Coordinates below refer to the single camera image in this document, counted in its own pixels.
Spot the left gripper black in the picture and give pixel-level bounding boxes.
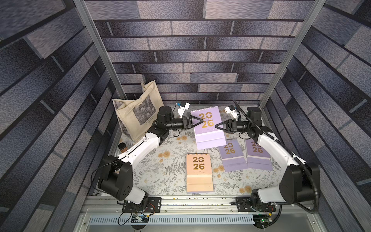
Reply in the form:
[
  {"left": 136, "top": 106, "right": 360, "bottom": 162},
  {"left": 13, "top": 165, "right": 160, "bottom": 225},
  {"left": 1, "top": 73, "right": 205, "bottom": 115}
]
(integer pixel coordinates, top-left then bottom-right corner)
[{"left": 164, "top": 116, "right": 202, "bottom": 131}]

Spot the purple 2026 calendar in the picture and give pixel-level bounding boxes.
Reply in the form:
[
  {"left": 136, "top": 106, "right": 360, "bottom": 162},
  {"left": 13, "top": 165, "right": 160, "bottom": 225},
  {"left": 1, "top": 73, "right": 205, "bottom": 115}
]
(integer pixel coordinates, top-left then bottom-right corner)
[
  {"left": 191, "top": 106, "right": 226, "bottom": 150},
  {"left": 218, "top": 139, "right": 248, "bottom": 172},
  {"left": 245, "top": 139, "right": 273, "bottom": 171}
]

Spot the peach 2026 calendar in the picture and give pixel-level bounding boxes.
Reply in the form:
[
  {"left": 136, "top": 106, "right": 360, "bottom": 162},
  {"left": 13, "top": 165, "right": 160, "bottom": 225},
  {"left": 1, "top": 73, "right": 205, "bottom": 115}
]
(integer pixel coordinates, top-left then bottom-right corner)
[{"left": 186, "top": 153, "right": 214, "bottom": 193}]

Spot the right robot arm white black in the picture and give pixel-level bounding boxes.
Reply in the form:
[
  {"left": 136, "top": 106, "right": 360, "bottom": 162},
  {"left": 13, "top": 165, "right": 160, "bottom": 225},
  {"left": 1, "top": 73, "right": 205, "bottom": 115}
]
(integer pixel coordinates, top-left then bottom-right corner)
[{"left": 215, "top": 103, "right": 320, "bottom": 214}]

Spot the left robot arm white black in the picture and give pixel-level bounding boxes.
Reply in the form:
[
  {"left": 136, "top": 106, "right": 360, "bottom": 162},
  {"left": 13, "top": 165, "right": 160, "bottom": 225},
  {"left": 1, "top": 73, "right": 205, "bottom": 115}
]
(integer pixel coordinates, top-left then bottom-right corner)
[{"left": 97, "top": 106, "right": 204, "bottom": 207}]

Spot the cream canvas tote bag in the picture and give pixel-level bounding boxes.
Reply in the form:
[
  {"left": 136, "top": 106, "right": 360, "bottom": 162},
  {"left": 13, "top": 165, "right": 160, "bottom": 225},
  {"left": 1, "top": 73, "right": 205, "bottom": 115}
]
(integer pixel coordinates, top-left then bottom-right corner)
[{"left": 113, "top": 81, "right": 164, "bottom": 142}]

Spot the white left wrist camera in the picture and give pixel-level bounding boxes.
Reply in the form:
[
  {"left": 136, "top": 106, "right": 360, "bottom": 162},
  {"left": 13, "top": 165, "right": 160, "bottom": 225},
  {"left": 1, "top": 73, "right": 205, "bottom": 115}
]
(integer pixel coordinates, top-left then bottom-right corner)
[{"left": 177, "top": 101, "right": 190, "bottom": 119}]

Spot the left aluminium frame post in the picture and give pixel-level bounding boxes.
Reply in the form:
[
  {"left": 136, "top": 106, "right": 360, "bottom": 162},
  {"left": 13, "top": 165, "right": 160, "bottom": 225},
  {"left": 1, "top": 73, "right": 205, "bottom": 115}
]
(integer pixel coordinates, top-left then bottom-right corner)
[{"left": 73, "top": 0, "right": 127, "bottom": 100}]

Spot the aluminium frame post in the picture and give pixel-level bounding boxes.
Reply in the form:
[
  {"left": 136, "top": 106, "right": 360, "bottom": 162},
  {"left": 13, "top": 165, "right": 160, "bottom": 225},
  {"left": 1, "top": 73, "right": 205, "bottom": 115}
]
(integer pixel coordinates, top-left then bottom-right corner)
[
  {"left": 73, "top": 0, "right": 127, "bottom": 100},
  {"left": 259, "top": 0, "right": 326, "bottom": 109}
]

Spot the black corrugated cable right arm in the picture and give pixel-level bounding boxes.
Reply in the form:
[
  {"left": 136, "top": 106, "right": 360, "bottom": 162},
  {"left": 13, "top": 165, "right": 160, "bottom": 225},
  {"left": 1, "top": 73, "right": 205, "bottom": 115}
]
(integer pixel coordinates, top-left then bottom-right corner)
[{"left": 233, "top": 100, "right": 321, "bottom": 214}]

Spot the right aluminium frame post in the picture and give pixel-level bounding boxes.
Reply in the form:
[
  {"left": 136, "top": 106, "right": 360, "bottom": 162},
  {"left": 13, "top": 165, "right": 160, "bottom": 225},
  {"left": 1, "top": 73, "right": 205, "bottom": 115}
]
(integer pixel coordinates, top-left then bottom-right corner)
[{"left": 259, "top": 0, "right": 326, "bottom": 109}]

